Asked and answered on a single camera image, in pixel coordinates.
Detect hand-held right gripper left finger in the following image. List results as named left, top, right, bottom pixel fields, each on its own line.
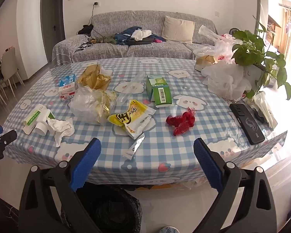
left=18, top=137, right=105, bottom=233

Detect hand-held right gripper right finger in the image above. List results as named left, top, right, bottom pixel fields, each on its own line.
left=193, top=138, right=278, bottom=233

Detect green and white medicine box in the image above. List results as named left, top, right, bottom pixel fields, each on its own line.
left=23, top=104, right=56, bottom=134

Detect small white bottle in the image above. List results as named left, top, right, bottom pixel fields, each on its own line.
left=35, top=121, right=49, bottom=135

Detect white tissue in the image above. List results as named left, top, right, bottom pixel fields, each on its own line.
left=47, top=118, right=75, bottom=147

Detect red net bag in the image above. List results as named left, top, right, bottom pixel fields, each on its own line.
left=166, top=107, right=196, bottom=136

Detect black lined trash bin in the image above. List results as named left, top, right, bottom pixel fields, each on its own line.
left=61, top=183, right=142, bottom=233

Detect silver sachet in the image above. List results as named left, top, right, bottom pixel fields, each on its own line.
left=124, top=133, right=145, bottom=160

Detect clear plastic bag gold wrappers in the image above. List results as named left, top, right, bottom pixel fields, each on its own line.
left=70, top=86, right=118, bottom=126

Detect yellow snack packet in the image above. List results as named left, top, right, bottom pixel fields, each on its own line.
left=107, top=99, right=157, bottom=139

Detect green carton box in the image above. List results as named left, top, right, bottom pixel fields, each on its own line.
left=145, top=75, right=173, bottom=108

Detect gold foil bag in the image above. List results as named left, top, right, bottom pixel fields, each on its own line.
left=77, top=64, right=113, bottom=90

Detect clear plastic bag with goods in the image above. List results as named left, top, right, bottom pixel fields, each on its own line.
left=182, top=178, right=209, bottom=191

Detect blue checked bear tablecloth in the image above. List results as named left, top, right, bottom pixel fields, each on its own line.
left=2, top=58, right=288, bottom=185

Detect black phone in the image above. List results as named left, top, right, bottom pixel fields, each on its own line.
left=229, top=103, right=265, bottom=145

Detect small black object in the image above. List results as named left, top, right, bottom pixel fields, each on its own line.
left=253, top=109, right=266, bottom=123

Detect folded white plastic bags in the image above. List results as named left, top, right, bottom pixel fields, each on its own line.
left=251, top=91, right=278, bottom=129

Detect white plastic bag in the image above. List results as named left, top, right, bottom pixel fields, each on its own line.
left=201, top=61, right=252, bottom=100

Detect gold tissue box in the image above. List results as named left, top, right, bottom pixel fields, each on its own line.
left=195, top=55, right=215, bottom=72

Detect grey door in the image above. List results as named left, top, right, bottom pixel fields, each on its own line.
left=40, top=0, right=66, bottom=63

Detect potted green plant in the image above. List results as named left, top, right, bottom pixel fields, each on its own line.
left=230, top=16, right=291, bottom=101

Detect grey covered sofa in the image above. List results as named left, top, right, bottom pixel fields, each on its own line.
left=52, top=11, right=219, bottom=65

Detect olive green garment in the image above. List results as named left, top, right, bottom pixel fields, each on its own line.
left=88, top=36, right=118, bottom=44

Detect black bag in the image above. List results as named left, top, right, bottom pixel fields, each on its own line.
left=77, top=24, right=94, bottom=36

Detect blue jacket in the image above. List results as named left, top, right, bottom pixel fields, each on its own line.
left=114, top=26, right=166, bottom=46

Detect cream pillow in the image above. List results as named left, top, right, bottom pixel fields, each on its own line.
left=161, top=16, right=196, bottom=43

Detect white garment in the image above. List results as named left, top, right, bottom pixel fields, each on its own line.
left=132, top=29, right=153, bottom=41

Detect wall charger with black cable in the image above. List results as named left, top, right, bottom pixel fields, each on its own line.
left=88, top=1, right=105, bottom=39

